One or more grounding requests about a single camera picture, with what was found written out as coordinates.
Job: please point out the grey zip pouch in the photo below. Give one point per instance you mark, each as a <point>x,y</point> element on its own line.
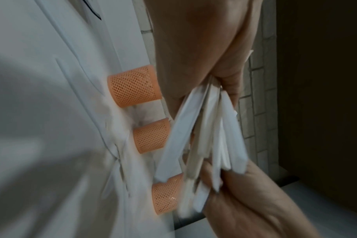
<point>78,7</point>

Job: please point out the white plastic fork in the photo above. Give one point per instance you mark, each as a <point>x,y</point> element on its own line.
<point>193,200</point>
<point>234,144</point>

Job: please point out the person's left hand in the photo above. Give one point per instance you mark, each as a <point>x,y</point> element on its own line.
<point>196,46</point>

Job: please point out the person's right hand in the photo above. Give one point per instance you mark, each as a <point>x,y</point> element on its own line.
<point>249,209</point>

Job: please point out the orange mesh fork cup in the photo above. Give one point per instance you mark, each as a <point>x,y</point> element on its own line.
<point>152,136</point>

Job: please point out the orange mesh spoon cup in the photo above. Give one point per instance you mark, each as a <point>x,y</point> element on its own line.
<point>134,89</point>

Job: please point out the white plastic knife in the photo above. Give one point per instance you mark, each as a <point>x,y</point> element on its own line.
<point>178,139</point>

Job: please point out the grey cabinet panel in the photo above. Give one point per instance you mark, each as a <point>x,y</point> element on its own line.
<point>319,93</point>

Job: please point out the orange mesh knife cup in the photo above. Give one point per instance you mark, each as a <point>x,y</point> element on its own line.
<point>166,195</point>

